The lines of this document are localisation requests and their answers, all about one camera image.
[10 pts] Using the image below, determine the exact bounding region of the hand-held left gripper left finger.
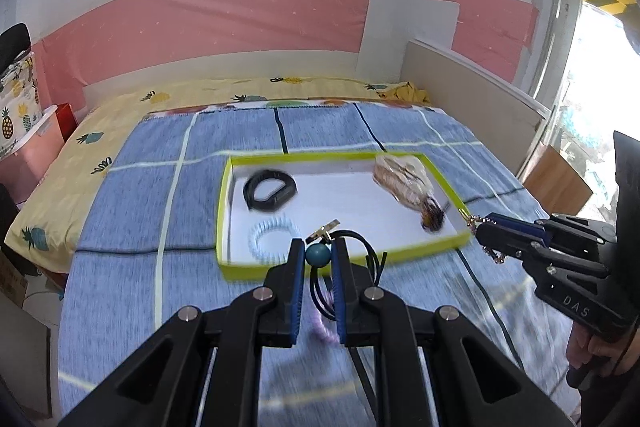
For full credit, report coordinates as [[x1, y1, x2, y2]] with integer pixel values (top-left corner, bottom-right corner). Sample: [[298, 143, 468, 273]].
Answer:
[[57, 238, 307, 427]]

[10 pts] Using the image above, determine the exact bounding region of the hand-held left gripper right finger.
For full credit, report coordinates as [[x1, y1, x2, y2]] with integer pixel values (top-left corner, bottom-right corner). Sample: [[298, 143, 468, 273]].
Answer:
[[331, 237, 576, 427]]

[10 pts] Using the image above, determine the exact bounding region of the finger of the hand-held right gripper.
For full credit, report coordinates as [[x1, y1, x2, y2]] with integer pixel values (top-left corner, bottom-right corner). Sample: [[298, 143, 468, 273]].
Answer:
[[482, 213, 551, 248], [474, 224, 546, 265]]

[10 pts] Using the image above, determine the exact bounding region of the gold chain bracelet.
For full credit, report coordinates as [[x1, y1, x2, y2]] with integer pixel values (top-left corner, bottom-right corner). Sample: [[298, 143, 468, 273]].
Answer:
[[465, 213, 507, 264]]

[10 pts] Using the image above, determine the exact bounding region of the black hair tie teal bead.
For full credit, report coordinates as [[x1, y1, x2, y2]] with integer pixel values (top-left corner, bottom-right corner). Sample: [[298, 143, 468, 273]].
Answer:
[[304, 218, 388, 323]]

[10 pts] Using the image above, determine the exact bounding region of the light blue spiral hair tie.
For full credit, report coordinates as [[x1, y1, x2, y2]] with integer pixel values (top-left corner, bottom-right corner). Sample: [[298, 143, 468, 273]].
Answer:
[[247, 216, 301, 264]]

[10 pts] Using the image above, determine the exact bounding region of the dark beaded hair tie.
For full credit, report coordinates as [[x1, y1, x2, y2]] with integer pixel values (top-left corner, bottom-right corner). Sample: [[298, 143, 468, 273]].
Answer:
[[419, 197, 446, 233]]

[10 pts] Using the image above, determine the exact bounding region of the black wristband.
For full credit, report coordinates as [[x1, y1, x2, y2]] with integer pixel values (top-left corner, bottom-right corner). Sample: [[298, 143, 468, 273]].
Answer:
[[243, 170, 299, 212]]

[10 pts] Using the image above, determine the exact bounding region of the yellow-green cardboard box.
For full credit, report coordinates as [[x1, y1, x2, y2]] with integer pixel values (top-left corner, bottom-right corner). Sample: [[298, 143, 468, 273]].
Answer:
[[216, 152, 473, 282]]

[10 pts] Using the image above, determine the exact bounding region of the pink hair claw clip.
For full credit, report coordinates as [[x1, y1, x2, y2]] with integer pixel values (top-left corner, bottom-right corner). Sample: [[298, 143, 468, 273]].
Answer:
[[372, 155, 441, 212]]

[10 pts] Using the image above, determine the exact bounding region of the person's right hand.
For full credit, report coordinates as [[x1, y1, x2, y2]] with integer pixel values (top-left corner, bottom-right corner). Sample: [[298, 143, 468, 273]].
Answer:
[[566, 321, 640, 378]]

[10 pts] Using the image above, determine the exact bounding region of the brown wooden board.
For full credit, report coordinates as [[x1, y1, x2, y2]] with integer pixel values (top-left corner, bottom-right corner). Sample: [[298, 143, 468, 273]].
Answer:
[[522, 146, 593, 218]]

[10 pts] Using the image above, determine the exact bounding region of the black flat object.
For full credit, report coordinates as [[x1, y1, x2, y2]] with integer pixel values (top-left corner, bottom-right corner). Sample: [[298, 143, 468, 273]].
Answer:
[[613, 130, 640, 233]]

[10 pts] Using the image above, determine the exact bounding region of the light wooden headboard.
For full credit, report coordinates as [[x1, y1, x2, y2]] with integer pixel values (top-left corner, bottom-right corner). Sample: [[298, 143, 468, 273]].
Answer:
[[400, 38, 551, 160]]

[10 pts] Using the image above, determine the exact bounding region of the blue plaid blanket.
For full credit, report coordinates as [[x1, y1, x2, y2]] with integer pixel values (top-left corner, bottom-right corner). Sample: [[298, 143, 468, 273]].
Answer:
[[57, 104, 596, 427]]

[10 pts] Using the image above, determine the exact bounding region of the yellow pineapple bed sheet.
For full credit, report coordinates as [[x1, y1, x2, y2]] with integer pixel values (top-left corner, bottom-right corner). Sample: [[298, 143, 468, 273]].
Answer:
[[4, 77, 431, 253]]

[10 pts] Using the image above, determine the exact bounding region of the red box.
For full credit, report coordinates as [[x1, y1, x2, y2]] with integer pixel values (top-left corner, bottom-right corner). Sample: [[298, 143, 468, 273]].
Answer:
[[55, 103, 78, 142]]

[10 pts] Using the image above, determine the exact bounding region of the pink storage bin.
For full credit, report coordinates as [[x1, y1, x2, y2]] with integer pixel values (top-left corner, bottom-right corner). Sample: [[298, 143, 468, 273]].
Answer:
[[0, 104, 66, 202]]

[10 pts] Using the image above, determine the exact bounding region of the pineapple print bag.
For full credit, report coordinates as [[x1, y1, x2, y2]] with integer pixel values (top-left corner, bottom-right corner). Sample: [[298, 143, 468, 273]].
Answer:
[[0, 54, 41, 158]]

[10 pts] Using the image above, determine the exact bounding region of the black bag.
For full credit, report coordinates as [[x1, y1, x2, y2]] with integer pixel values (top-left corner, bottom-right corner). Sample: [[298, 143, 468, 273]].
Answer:
[[0, 23, 32, 75]]

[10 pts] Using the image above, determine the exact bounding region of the purple spiral hair tie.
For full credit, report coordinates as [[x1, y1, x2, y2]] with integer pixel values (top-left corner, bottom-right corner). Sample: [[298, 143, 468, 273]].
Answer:
[[307, 292, 341, 345]]

